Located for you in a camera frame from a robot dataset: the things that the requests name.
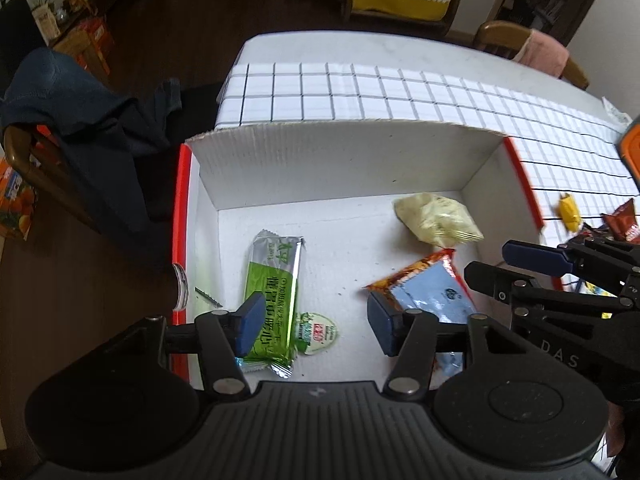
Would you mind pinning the clear round container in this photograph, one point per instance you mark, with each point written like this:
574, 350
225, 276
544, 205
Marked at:
181, 285

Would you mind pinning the brown paper bag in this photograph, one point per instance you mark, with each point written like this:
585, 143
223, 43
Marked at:
45, 25

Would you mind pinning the yellow cartoon snack packet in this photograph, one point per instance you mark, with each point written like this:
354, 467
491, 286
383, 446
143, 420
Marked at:
595, 289

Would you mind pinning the wooden chair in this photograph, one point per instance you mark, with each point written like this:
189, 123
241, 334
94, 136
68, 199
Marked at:
500, 40
45, 175

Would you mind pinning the red and white cardboard box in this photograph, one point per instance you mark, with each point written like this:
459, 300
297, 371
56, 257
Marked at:
325, 160

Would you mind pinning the pink towel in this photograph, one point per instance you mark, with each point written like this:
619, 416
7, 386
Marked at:
542, 52

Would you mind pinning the round green-lid jelly cup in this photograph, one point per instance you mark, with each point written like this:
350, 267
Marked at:
318, 332

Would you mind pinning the yellow candy packet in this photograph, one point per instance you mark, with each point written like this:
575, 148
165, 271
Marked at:
570, 210

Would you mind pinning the dark brown snack packet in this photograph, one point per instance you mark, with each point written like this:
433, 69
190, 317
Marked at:
592, 231

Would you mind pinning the orange and green pen holder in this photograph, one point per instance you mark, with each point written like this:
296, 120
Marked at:
631, 150

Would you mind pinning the red snack packet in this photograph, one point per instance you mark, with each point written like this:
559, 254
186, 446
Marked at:
405, 272

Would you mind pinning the dark blue garment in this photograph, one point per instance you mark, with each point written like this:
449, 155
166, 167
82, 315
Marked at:
75, 105

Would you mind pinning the pale yellow snack packet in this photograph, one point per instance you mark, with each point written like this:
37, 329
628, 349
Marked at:
435, 217

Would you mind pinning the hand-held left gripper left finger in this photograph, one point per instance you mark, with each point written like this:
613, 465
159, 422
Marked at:
250, 321

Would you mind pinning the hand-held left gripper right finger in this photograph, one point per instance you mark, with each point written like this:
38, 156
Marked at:
382, 325

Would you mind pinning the green bar snack packet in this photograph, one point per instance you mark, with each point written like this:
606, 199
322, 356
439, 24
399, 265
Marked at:
272, 280

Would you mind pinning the black cabinet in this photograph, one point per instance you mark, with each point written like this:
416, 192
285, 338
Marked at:
20, 30

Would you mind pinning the orange printed box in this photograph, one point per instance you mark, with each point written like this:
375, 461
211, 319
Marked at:
15, 200

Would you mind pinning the maroon foil snack packet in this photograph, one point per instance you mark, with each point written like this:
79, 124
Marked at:
625, 222

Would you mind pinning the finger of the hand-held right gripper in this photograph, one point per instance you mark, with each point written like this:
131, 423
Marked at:
535, 257
495, 282

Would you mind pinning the stack of orange cartons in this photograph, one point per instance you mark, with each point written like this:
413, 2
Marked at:
85, 42

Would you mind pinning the light blue snack packet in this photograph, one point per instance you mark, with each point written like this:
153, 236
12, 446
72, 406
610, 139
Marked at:
435, 295

